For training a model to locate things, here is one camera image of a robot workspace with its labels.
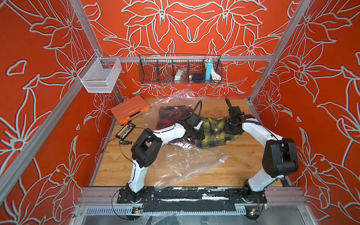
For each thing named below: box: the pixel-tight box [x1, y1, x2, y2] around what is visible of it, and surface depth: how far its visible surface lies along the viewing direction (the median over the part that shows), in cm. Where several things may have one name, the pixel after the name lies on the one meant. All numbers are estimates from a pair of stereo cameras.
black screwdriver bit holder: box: [115, 122, 136, 140], surface depth 100 cm
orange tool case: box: [110, 94, 150, 126], surface depth 109 cm
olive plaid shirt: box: [194, 117, 238, 149], surface depth 94 cm
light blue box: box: [204, 62, 214, 84], surface depth 90 cm
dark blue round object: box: [192, 73, 204, 84], surface depth 97 cm
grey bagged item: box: [174, 67, 188, 82], surface depth 95 cm
